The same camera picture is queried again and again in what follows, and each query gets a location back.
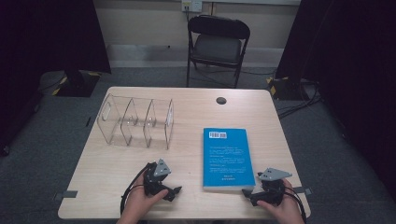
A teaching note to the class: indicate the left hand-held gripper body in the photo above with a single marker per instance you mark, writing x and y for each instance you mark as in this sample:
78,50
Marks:
157,175

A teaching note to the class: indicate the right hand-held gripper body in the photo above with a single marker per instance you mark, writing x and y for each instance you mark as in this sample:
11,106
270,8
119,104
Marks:
271,189

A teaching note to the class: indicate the blue paperback book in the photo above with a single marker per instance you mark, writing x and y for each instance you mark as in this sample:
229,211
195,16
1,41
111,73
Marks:
227,155

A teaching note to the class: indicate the clear acrylic divider organizer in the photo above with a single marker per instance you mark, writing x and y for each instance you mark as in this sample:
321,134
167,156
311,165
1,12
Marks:
169,124

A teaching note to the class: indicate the person's right hand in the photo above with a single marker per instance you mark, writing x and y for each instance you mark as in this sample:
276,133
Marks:
288,208

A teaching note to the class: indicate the person's left hand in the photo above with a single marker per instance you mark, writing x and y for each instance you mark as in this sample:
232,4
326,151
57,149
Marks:
138,202

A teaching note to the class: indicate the grey tape strip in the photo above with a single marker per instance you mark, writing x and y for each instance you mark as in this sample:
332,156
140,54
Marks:
65,194
303,190

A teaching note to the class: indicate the small black strip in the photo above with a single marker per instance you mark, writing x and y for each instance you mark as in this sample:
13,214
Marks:
88,121

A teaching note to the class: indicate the dark round table grommet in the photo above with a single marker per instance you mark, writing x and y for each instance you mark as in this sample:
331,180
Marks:
221,100

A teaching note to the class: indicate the black stand base yellow tape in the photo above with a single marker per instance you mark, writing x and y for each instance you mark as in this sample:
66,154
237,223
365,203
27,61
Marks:
76,87
286,88

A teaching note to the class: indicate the black folding chair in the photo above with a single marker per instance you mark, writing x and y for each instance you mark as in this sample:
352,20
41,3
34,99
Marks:
218,48

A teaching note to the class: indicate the dark curtain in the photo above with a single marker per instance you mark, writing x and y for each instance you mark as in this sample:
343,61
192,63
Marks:
358,62
46,31

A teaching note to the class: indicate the white wall outlet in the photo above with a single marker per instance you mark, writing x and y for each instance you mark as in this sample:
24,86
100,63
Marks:
196,5

